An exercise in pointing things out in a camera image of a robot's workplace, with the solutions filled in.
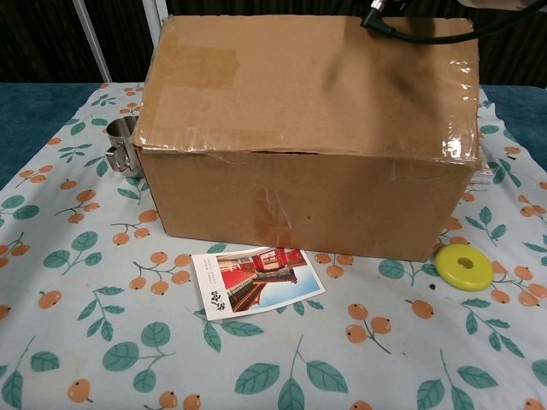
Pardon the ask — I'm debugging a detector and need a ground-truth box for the brown cardboard box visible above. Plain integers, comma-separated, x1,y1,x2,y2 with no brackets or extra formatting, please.
131,15,484,262

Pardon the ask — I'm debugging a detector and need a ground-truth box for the red building postcard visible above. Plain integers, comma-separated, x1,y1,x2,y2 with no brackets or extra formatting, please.
191,246,326,321

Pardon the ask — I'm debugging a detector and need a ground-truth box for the stainless steel cup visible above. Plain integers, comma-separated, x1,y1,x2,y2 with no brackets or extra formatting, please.
104,115,144,179

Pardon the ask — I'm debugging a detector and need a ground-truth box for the yellow disc with hole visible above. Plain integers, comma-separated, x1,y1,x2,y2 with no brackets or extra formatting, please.
433,244,495,294

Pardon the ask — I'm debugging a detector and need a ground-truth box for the floral print tablecloth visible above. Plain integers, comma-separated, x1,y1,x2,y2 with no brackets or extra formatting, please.
0,80,547,410

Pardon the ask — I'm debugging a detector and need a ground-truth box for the teal table cover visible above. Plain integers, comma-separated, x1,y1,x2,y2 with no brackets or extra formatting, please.
0,81,547,191

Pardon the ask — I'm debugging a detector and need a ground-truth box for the white partition frame post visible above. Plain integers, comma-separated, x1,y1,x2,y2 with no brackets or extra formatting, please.
143,0,168,82
76,0,115,85

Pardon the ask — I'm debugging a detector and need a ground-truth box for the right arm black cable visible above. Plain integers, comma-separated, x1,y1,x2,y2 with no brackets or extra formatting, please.
361,0,547,46

